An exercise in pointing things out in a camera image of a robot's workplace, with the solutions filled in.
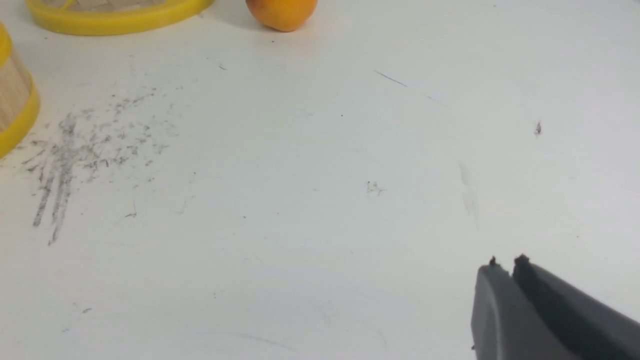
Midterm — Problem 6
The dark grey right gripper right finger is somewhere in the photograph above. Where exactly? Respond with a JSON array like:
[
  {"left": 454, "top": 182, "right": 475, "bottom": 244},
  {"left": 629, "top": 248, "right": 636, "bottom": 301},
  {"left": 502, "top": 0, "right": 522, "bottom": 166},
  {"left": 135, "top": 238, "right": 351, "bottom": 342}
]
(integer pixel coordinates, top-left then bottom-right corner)
[{"left": 512, "top": 254, "right": 640, "bottom": 360}]

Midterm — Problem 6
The woven steamer lid yellow rim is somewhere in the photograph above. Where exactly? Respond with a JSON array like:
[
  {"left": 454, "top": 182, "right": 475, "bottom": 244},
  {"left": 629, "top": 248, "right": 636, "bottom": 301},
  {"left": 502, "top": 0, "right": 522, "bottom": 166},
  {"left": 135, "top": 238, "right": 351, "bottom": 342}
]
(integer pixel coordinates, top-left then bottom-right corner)
[{"left": 25, "top": 0, "right": 213, "bottom": 36}]

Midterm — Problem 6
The orange toy pear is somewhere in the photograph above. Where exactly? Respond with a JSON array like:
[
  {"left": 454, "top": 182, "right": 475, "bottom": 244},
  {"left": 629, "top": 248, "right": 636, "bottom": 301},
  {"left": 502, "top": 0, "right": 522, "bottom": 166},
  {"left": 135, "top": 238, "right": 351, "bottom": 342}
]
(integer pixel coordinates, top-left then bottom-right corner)
[{"left": 245, "top": 0, "right": 318, "bottom": 33}]

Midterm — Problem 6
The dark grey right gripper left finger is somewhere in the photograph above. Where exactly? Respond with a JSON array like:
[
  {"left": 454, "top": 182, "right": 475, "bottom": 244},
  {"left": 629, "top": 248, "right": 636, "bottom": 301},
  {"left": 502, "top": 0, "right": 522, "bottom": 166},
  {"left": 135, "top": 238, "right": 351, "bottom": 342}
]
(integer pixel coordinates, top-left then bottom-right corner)
[{"left": 470, "top": 257, "right": 578, "bottom": 360}]

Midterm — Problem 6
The bamboo steamer tray yellow rim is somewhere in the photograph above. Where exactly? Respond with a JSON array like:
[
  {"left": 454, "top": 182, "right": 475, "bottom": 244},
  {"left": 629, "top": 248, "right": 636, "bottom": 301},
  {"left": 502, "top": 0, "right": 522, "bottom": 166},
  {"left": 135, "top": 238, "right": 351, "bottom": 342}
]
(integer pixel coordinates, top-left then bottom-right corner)
[{"left": 0, "top": 23, "right": 41, "bottom": 158}]

